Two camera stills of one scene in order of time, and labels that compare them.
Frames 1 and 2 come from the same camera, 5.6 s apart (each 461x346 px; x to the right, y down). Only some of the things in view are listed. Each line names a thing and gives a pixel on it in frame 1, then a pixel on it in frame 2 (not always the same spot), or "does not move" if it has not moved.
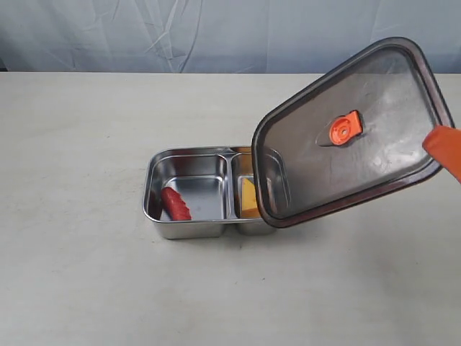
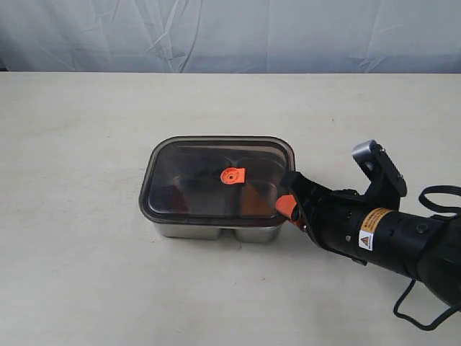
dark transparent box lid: x=354 y=135 -> x=216 y=180
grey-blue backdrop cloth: x=217 y=36 does not move
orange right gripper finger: x=443 y=143 -> x=336 y=219
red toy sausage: x=173 y=202 does not move
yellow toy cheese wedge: x=249 y=208 does not move
